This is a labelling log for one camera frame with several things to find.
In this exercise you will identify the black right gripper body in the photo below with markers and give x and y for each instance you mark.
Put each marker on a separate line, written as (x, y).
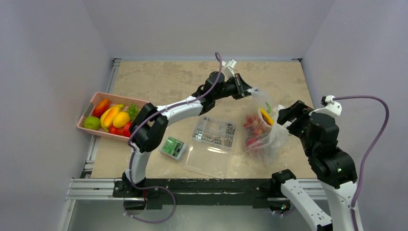
(294, 115)

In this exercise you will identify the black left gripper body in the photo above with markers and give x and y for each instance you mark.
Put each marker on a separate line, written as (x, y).
(232, 87)

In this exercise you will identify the translucent printed plastic bag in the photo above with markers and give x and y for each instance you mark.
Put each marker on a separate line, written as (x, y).
(279, 134)

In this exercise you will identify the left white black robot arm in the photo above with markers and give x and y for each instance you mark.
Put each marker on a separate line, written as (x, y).
(148, 128)

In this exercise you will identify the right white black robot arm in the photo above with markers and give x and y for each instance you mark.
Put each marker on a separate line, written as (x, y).
(334, 168)

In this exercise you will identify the yellow fake fruit in bag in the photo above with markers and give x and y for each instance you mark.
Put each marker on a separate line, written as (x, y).
(266, 117)

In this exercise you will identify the red fake fruits in bag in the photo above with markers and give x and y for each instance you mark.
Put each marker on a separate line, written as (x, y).
(258, 132)

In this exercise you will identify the green fake grapes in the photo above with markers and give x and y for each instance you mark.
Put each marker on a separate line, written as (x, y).
(133, 111)

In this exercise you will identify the red fake apple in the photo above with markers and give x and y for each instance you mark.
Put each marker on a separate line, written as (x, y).
(126, 129)

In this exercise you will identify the yellow fake lemon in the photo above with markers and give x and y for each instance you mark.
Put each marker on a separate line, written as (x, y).
(121, 119)

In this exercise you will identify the red fake strawberries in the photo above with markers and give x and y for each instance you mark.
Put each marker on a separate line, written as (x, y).
(116, 131)

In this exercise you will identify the red orange fake mango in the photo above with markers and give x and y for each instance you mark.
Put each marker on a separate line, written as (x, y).
(101, 108)

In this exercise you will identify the orange yellow fake mango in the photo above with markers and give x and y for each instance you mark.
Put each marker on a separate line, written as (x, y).
(108, 120)

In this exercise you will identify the green fake apple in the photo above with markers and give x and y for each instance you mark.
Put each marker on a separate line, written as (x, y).
(92, 123)

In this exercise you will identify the clear plastic screw organizer box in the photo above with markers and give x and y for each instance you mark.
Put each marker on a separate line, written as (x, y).
(210, 149)

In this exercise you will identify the green circuit board case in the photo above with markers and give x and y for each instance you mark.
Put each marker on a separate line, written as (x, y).
(173, 148)

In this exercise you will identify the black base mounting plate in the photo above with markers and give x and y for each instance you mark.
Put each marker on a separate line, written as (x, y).
(155, 193)

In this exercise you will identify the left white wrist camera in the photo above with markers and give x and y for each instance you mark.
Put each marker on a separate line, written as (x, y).
(228, 68)

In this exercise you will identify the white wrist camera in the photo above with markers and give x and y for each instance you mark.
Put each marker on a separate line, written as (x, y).
(228, 68)
(330, 106)

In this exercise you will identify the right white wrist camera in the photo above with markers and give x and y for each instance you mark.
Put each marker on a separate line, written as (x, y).
(330, 106)

